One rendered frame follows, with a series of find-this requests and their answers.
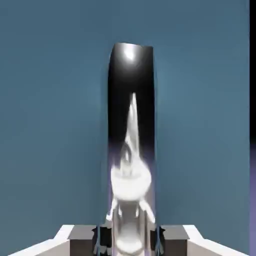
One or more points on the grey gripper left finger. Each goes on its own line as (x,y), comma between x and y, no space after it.
(82,238)

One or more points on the blue painted cabinet door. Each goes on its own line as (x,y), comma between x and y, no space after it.
(50,110)

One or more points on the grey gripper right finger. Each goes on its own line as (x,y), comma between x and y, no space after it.
(174,238)

